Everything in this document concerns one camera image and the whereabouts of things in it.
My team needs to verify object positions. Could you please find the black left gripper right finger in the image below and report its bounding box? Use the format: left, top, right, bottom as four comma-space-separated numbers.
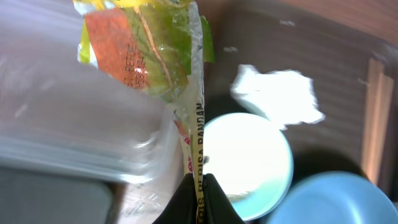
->
204, 174, 244, 224

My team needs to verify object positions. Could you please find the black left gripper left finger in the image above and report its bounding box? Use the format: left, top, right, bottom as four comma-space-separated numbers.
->
153, 173, 197, 224

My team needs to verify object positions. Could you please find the white tissue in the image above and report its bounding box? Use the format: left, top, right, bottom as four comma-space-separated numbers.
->
230, 64, 326, 130

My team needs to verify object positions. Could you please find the yellow green snack wrapper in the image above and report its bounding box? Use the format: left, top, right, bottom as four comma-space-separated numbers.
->
73, 0, 215, 223

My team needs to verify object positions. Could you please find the light blue rice bowl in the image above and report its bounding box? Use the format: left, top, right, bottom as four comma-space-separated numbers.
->
203, 113, 294, 221

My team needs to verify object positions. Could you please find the blue plate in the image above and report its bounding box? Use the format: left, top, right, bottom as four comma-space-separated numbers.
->
267, 172, 397, 224

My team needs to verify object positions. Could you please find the clear plastic bin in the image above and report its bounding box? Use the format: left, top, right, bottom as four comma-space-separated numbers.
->
1, 0, 178, 183

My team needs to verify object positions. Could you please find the brown serving tray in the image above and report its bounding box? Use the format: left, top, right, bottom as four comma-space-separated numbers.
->
198, 1, 397, 201

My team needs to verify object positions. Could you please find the wooden chopstick left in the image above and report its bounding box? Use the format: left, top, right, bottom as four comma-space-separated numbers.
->
361, 58, 384, 185

